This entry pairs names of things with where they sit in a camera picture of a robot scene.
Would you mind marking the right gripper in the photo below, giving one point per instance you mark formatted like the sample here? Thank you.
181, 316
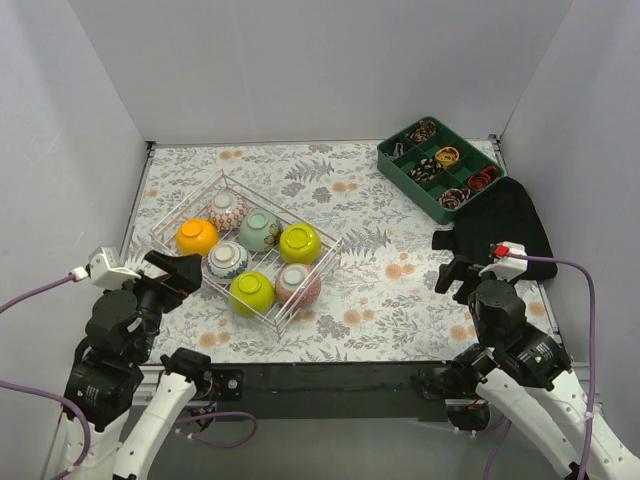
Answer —
460, 279

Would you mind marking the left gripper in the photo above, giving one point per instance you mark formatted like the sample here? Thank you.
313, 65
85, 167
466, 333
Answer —
167, 282

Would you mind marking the blue floral white bowl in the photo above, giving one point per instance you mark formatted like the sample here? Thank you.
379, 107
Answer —
227, 260

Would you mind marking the lime green bowl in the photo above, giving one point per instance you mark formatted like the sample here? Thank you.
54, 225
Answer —
299, 243
251, 293

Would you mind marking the white wire dish rack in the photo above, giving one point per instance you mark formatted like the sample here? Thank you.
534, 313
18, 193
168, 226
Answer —
268, 262

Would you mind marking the mint green floral bowl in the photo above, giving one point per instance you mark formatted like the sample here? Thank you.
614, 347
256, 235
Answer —
260, 231

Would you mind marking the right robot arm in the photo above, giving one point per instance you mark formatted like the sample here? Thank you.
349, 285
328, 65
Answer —
527, 375

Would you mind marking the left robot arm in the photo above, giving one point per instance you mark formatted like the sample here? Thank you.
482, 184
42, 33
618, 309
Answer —
106, 370

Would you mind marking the orange bowl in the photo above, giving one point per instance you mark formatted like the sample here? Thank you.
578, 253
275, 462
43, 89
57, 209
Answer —
197, 236

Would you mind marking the dark patterned scrunchie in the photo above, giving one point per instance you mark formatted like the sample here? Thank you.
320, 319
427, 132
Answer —
454, 198

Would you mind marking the black cloth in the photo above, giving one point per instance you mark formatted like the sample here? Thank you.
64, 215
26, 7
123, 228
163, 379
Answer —
505, 213

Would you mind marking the red diamond patterned bowl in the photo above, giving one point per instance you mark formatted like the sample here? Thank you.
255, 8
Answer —
227, 210

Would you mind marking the orange black scrunchie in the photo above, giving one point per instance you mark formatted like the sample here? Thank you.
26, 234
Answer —
481, 179

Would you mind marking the green compartment tray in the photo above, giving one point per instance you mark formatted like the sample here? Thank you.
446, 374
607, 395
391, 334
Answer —
397, 156

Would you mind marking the black floral scrunchie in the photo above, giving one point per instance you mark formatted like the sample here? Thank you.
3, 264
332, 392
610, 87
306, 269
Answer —
425, 170

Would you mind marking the yellow patterned scrunchie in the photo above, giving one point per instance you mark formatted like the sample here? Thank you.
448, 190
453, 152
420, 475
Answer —
447, 156

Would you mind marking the pink speckled bowl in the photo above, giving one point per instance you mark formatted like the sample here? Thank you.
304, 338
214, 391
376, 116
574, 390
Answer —
297, 286

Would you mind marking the brown patterned scrunchie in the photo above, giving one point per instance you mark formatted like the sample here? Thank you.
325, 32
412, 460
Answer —
423, 131

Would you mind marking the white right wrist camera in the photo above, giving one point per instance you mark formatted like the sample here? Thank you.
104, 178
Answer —
508, 261

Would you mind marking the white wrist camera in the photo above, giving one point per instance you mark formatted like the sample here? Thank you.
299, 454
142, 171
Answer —
105, 270
508, 261

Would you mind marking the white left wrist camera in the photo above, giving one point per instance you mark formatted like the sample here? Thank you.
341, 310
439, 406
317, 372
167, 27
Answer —
105, 270

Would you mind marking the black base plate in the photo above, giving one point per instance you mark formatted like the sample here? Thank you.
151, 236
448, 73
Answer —
338, 390

